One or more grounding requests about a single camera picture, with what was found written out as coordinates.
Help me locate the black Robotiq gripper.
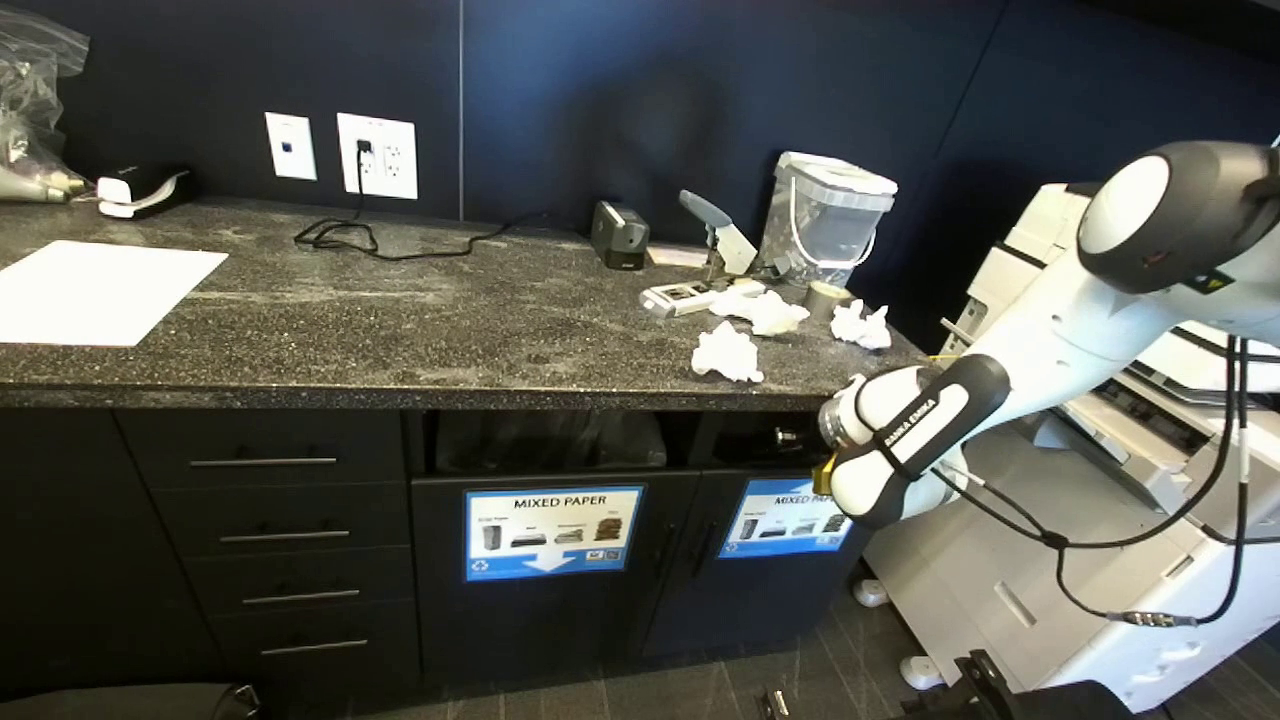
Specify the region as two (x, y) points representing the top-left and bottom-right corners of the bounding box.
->
(765, 413), (831, 471)

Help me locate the white paper ball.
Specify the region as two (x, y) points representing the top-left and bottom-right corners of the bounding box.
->
(687, 315), (769, 390)
(830, 297), (896, 356)

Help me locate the large white paper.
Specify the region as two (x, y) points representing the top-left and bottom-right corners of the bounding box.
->
(700, 275), (815, 341)

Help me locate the black bin door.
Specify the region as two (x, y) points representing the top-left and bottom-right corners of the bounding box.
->
(645, 457), (885, 666)
(413, 463), (674, 683)

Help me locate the blue label with up arrow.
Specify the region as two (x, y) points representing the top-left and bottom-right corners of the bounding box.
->
(718, 478), (855, 566)

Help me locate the clear bucket with white lid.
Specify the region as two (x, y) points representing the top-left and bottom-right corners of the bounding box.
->
(756, 149), (904, 292)

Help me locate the blue label with down arrow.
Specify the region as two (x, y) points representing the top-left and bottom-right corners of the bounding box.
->
(462, 481), (649, 588)

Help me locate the black pencil sharpener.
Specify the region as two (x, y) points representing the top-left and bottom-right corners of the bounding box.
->
(589, 195), (658, 275)

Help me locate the large white office printer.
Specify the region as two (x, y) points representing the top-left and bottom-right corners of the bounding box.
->
(855, 177), (1280, 717)

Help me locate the white power outlet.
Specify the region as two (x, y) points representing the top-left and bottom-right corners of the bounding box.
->
(333, 110), (424, 207)

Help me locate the flat white paper sheet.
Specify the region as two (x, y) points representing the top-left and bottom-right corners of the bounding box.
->
(0, 238), (231, 351)

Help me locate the white and black stapler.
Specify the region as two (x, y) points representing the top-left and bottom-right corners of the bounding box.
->
(93, 156), (198, 222)

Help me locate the black cabinet door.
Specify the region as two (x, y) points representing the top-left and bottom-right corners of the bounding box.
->
(0, 408), (136, 690)

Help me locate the clear plastic bag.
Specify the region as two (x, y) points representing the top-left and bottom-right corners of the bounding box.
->
(0, 10), (97, 207)

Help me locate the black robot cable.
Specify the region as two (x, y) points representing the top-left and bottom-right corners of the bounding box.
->
(851, 332), (1263, 632)

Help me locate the black wheeled floor bracket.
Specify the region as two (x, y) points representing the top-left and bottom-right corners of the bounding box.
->
(933, 648), (1026, 720)

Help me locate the black drawer with metal handle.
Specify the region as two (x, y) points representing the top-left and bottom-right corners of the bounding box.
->
(145, 481), (415, 557)
(178, 545), (422, 623)
(206, 613), (424, 711)
(117, 408), (413, 494)

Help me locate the black power cable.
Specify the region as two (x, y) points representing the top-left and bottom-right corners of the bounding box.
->
(294, 136), (521, 263)

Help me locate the white wall plate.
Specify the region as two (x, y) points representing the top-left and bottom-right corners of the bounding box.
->
(259, 110), (326, 188)

